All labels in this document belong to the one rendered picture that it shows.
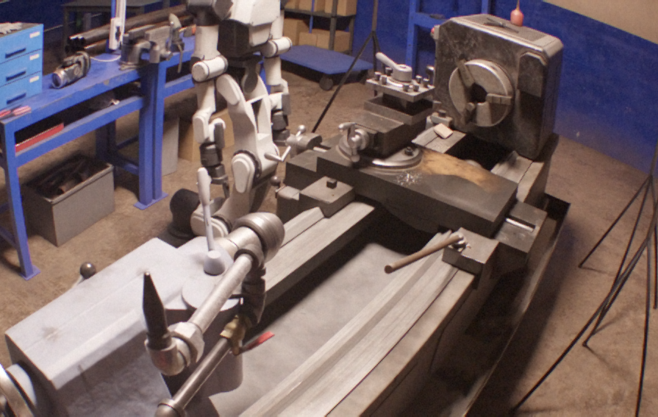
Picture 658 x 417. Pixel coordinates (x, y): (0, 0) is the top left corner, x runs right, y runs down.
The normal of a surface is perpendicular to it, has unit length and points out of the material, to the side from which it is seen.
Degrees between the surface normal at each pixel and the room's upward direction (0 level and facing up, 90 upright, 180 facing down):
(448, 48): 90
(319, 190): 0
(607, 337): 0
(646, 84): 90
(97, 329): 0
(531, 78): 90
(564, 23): 90
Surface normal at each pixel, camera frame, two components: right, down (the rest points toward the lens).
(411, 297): 0.07, -0.87
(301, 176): -0.55, 0.37
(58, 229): 0.86, 0.30
